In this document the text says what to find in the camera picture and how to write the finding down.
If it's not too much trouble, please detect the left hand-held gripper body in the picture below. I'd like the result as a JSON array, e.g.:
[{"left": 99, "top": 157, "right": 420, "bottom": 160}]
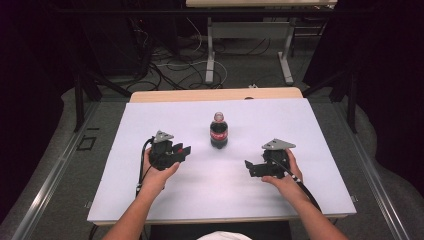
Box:
[{"left": 148, "top": 129, "right": 178, "bottom": 172}]

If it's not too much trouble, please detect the white metal frame table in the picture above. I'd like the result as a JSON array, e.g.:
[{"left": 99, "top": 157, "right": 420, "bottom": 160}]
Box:
[{"left": 185, "top": 0, "right": 338, "bottom": 86}]

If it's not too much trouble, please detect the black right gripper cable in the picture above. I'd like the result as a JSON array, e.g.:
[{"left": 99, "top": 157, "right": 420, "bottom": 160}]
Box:
[{"left": 270, "top": 157, "right": 323, "bottom": 213}]

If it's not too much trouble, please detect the white table board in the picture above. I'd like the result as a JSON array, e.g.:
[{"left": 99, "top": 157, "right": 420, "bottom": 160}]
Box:
[{"left": 87, "top": 97, "right": 357, "bottom": 223}]

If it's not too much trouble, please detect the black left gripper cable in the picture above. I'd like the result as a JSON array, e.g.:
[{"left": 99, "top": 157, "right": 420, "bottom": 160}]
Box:
[{"left": 135, "top": 137, "right": 155, "bottom": 198}]

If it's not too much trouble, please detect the person's right hand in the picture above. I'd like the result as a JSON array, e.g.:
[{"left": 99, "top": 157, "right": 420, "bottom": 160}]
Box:
[{"left": 261, "top": 148, "right": 304, "bottom": 198}]

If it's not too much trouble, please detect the tangle of floor cables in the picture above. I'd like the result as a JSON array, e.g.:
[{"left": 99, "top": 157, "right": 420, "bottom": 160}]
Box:
[{"left": 128, "top": 16, "right": 278, "bottom": 92}]

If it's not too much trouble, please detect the black metal stand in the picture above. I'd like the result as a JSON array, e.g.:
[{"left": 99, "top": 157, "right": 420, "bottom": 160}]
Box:
[
  {"left": 300, "top": 64, "right": 358, "bottom": 135},
  {"left": 73, "top": 64, "right": 133, "bottom": 133}
]

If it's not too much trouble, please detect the wooden table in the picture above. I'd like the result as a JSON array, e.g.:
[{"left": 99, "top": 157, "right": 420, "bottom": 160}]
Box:
[{"left": 87, "top": 86, "right": 357, "bottom": 227}]

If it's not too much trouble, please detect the dark equipment cabinet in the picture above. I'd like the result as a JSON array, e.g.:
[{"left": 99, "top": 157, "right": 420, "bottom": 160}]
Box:
[{"left": 79, "top": 13, "right": 152, "bottom": 77}]

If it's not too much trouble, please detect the person's left hand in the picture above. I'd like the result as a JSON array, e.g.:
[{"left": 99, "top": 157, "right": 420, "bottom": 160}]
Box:
[{"left": 140, "top": 148, "right": 181, "bottom": 194}]

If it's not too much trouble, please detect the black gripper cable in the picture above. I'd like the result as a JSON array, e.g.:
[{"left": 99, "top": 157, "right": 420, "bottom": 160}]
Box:
[
  {"left": 135, "top": 137, "right": 155, "bottom": 198},
  {"left": 270, "top": 157, "right": 323, "bottom": 213}
]

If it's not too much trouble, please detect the cola bottle with red label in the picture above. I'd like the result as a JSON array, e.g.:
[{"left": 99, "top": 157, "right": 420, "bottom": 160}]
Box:
[{"left": 209, "top": 111, "right": 230, "bottom": 150}]

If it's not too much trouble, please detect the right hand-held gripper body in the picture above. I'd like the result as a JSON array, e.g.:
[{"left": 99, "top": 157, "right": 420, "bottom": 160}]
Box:
[{"left": 261, "top": 138, "right": 297, "bottom": 178}]

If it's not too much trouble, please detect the person's white clothing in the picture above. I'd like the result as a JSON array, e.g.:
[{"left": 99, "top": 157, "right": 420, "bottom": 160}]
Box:
[{"left": 195, "top": 230, "right": 253, "bottom": 240}]

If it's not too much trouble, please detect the metal floor rail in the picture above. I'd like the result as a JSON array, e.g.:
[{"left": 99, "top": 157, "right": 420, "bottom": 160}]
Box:
[
  {"left": 329, "top": 99, "right": 411, "bottom": 240},
  {"left": 9, "top": 101, "right": 101, "bottom": 240}
]

